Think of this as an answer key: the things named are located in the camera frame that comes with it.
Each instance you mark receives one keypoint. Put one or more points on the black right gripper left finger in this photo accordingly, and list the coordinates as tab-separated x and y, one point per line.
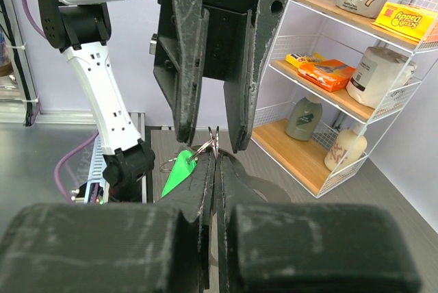
115	247

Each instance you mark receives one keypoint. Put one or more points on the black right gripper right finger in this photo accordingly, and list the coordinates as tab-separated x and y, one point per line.
310	247

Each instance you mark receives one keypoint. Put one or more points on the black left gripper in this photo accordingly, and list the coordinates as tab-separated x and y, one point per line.
205	37

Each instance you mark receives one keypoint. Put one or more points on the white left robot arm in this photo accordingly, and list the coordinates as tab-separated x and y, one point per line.
80	30

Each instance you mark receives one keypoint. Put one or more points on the yellow candy bag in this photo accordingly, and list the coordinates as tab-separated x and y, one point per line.
297	60

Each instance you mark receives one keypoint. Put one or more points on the orange snack packet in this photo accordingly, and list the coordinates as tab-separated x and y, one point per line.
330	75

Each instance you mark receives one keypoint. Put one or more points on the cream white bottle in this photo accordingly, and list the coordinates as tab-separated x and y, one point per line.
347	148

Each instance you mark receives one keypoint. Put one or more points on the green bottle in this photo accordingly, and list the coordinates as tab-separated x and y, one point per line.
304	118

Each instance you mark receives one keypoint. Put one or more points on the white paper towel roll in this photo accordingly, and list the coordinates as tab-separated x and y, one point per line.
379	70

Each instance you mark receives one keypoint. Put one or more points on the orange yellow snack box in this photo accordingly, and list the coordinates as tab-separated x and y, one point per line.
408	21

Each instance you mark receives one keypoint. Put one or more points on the white wire shelf rack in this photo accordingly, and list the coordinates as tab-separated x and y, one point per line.
319	26

